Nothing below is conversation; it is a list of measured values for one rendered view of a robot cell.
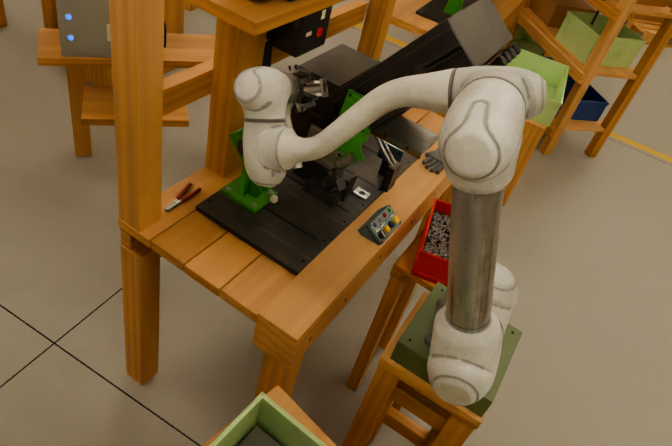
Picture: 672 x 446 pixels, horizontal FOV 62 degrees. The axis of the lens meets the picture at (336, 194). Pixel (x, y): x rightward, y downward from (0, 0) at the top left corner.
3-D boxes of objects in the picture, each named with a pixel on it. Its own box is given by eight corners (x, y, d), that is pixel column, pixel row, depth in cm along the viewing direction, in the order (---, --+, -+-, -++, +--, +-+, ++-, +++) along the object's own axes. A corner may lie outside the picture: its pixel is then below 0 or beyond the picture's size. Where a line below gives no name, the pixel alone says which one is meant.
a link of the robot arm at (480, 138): (502, 357, 146) (486, 429, 130) (440, 341, 152) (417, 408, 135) (539, 76, 104) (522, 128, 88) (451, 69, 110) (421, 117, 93)
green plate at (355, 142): (365, 155, 200) (387, 101, 191) (355, 159, 193) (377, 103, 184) (338, 140, 204) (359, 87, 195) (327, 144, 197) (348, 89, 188)
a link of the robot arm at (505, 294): (499, 315, 163) (532, 265, 149) (487, 363, 149) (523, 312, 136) (447, 291, 166) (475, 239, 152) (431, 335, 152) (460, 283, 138)
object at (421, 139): (437, 142, 207) (440, 135, 205) (419, 160, 196) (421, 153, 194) (349, 96, 219) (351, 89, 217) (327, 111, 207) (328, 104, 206)
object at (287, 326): (473, 158, 270) (485, 133, 260) (289, 371, 162) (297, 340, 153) (447, 145, 274) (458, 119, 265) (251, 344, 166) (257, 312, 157)
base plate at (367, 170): (440, 139, 251) (441, 135, 250) (297, 277, 173) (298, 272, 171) (361, 98, 264) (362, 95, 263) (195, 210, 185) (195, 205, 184)
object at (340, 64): (360, 134, 237) (381, 62, 216) (321, 164, 215) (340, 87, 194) (325, 115, 243) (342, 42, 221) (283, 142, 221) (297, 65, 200)
